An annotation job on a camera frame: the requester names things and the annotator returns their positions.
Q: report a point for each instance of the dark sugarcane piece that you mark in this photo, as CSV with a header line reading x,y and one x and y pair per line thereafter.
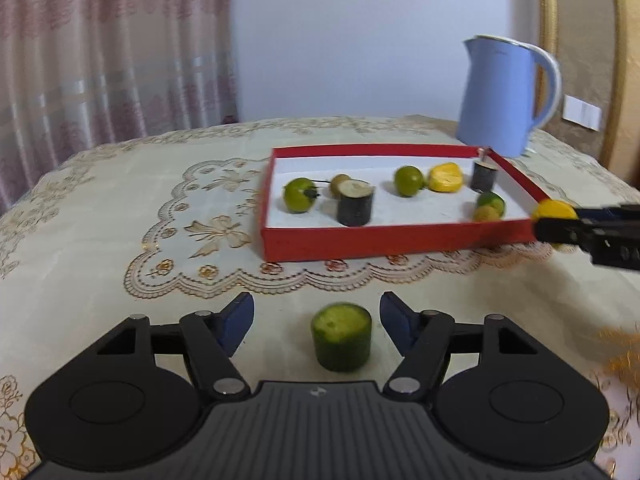
x,y
484,177
356,207

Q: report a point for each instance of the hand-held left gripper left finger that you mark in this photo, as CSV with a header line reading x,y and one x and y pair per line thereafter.
x,y
235,322

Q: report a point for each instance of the white wall light switch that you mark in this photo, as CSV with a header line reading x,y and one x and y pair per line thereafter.
x,y
582,110

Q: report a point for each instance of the gold wall moulding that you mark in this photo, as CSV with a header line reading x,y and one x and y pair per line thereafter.
x,y
547,5
620,85

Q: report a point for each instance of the blue electric kettle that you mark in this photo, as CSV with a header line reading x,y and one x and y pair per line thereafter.
x,y
495,100

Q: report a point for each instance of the green cucumber piece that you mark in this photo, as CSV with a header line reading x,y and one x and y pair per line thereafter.
x,y
341,345
492,202

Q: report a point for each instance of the pink patterned curtain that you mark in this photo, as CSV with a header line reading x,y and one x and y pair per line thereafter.
x,y
100,60

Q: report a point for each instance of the red cardboard box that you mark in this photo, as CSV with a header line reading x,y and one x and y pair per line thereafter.
x,y
375,242

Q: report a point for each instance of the yellow pepper chunk with seeds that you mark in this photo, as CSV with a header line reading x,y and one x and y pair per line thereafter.
x,y
445,178

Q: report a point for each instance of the small green tangerine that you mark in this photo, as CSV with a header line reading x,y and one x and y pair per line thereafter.
x,y
409,181
297,196

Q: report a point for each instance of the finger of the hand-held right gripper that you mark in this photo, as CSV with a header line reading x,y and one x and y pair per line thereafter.
x,y
560,231
595,214

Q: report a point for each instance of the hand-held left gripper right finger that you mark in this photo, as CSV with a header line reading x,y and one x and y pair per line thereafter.
x,y
397,322

